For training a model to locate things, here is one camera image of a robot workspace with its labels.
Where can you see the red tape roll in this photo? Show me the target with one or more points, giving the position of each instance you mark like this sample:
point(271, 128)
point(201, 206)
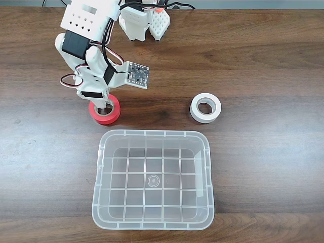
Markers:
point(106, 120)

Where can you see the clear plastic box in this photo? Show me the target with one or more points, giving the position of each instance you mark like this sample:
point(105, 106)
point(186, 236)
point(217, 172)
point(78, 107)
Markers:
point(154, 225)

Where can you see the white tape roll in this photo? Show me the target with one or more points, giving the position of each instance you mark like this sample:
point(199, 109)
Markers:
point(195, 110)

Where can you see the small camera circuit board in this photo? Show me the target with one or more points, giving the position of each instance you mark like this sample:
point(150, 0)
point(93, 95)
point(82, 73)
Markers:
point(138, 74)

